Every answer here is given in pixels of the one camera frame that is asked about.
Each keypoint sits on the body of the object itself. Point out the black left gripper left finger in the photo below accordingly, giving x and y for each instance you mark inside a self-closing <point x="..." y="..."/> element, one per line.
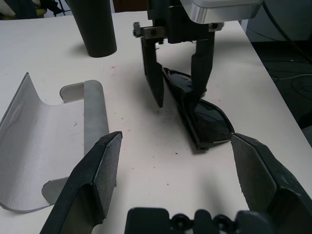
<point x="85" y="190"/>

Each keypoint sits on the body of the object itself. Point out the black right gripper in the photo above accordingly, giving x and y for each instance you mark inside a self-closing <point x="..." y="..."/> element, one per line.
<point x="175" y="26"/>

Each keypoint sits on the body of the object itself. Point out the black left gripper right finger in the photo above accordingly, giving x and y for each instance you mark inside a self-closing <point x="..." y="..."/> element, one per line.
<point x="273" y="185"/>

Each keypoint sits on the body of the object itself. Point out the black sunglasses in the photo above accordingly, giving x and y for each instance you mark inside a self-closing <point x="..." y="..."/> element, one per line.
<point x="209" y="119"/>

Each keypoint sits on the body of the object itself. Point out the grey glasses case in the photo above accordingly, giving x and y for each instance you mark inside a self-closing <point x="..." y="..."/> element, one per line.
<point x="31" y="146"/>

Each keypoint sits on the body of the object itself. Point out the black cup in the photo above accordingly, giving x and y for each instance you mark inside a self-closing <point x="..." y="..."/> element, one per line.
<point x="97" y="31"/>

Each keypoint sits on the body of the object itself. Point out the yellow-green stool cushion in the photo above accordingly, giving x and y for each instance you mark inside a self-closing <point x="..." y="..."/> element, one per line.
<point x="40" y="11"/>

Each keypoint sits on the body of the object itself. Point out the black jacket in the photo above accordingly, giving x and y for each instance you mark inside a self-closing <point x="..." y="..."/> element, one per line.
<point x="26" y="7"/>

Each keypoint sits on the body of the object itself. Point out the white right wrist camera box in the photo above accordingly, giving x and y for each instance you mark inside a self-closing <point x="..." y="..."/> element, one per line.
<point x="219" y="9"/>

